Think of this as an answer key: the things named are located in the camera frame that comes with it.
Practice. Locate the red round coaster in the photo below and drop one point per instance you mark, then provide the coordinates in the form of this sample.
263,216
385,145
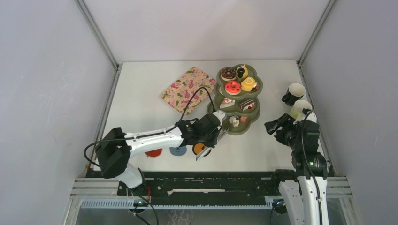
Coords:
154,153

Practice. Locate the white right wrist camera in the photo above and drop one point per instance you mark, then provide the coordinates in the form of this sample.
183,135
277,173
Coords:
311,116

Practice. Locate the blue-grey round coaster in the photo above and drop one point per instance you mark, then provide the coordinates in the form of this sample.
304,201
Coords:
178,151

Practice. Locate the red layered cake slice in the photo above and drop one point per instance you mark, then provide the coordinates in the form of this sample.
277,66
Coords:
243,119

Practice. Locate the chocolate donut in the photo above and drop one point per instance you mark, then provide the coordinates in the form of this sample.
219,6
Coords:
228,74

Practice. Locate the black mug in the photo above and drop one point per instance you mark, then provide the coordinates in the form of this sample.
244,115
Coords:
294,93

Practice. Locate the yellow fruit cake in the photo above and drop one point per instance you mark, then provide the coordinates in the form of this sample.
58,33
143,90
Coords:
242,71

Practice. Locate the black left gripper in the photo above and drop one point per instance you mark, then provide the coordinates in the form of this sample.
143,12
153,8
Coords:
213,142

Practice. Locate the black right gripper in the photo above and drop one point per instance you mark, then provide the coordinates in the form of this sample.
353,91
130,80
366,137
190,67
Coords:
285,121

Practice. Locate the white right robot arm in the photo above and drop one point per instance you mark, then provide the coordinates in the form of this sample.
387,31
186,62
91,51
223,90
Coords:
303,189

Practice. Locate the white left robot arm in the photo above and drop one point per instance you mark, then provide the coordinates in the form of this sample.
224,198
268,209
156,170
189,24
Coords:
117,147

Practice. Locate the yellow pudding cake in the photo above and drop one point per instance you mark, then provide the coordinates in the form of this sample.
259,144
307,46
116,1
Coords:
249,84

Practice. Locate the red donut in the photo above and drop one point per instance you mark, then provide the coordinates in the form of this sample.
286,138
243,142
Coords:
233,87

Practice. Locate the orange smiley coaster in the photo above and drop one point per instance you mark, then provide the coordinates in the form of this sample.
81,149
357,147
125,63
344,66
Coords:
201,150

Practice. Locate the chocolate striped cake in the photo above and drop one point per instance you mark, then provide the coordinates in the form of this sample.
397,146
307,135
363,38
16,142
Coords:
247,104

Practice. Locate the silver serving tongs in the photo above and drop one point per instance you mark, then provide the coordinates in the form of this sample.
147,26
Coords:
214,140

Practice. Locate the green three-tier dessert stand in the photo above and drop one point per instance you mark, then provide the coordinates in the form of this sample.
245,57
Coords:
220,94

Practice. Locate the light green mug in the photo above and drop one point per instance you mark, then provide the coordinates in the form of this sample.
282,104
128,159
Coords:
300,109

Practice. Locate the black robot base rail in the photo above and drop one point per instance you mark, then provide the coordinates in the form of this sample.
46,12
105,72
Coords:
240,189

